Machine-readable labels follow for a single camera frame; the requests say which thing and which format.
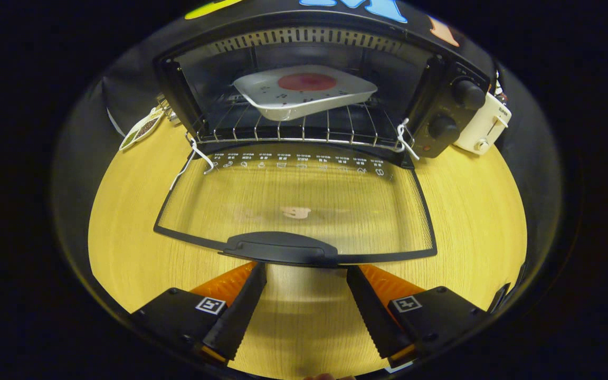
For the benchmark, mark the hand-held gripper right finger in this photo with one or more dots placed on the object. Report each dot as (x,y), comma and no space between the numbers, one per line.
(375,316)

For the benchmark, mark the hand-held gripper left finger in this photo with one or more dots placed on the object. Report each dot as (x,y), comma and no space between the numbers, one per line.
(238,316)

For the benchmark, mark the white square plate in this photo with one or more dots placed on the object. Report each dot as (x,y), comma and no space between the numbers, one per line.
(288,105)

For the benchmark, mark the black toaster oven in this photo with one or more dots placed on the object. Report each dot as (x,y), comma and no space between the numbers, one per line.
(441,105)

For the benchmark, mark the pink ham slice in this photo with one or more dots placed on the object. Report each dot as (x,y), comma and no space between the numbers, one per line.
(306,82)

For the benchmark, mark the metal oven rack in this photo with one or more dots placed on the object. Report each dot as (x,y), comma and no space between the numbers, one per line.
(304,134)

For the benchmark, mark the white toaster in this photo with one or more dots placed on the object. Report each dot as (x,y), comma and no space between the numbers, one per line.
(481,129)

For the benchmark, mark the divided dish of beans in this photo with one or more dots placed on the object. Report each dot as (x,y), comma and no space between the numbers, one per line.
(143,129)

